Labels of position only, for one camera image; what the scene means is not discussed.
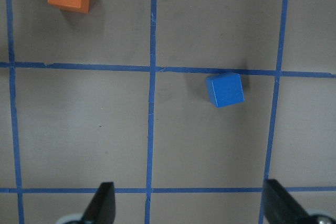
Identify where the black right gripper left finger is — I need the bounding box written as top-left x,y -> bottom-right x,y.
81,182 -> 116,224

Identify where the blue wooden block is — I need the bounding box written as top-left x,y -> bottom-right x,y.
205,72 -> 245,108

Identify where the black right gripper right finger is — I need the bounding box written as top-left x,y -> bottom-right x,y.
263,179 -> 312,224

